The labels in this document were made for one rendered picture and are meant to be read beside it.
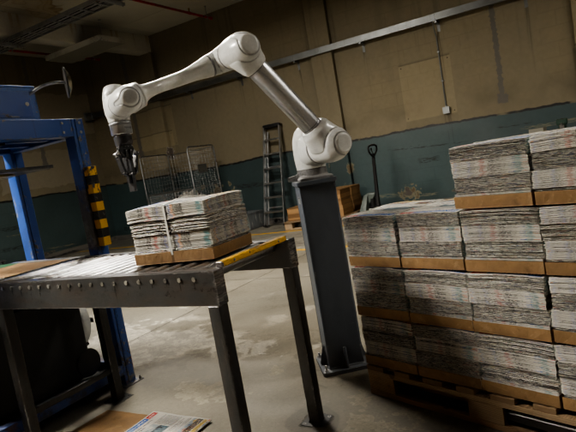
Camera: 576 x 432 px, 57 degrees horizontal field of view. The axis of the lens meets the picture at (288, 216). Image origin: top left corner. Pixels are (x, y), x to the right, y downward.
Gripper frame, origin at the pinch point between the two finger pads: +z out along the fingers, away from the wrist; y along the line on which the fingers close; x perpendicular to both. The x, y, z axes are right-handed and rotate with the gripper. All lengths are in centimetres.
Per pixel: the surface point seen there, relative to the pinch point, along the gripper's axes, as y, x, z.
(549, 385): 24, -149, 92
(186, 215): -13.8, -38.8, 15.5
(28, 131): 10, 76, -35
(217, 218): -7, -47, 19
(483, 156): 29, -137, 12
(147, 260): -15.4, -16.3, 30.8
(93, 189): 39, 71, -1
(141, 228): -14.7, -15.3, 18.1
